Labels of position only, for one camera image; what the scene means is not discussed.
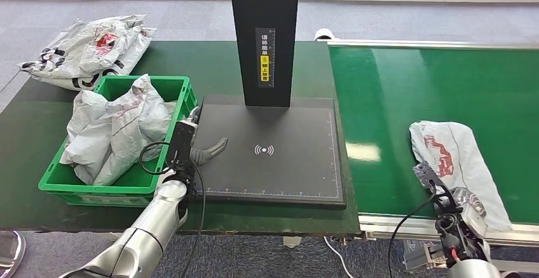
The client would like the white bag with red print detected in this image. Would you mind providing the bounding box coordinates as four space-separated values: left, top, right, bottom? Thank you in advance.
45 13 149 80

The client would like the dark green table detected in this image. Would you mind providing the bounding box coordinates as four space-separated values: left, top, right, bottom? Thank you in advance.
0 39 362 238

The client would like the white cable under table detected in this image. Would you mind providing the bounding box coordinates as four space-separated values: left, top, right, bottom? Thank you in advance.
323 236 355 278

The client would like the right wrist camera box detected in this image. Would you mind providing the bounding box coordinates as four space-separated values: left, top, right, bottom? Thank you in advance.
413 161 456 212

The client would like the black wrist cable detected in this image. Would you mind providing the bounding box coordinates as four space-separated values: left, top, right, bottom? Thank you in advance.
387 191 439 278
139 142 207 278

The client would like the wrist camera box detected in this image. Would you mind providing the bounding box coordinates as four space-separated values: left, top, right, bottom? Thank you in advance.
413 161 456 212
165 121 199 173

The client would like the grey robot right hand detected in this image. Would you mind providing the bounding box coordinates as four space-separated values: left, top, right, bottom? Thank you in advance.
449 186 489 238

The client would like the green conveyor belt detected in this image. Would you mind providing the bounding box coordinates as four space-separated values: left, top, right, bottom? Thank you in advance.
329 45 539 225

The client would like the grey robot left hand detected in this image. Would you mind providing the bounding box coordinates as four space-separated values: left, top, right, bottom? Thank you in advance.
187 106 229 167

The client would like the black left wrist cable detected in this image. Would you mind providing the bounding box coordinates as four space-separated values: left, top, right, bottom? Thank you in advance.
139 142 207 278

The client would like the black inbound scanner machine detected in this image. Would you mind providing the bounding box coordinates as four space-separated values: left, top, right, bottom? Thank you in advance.
189 0 348 209

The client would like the green plastic crate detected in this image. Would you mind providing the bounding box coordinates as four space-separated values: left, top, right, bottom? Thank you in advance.
38 75 199 208

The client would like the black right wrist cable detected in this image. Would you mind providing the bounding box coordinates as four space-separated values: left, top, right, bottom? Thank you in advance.
387 191 439 278

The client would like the white bag with black print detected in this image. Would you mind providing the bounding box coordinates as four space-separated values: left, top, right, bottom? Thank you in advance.
18 27 158 92

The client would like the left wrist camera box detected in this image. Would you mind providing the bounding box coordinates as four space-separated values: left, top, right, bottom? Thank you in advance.
165 121 199 173

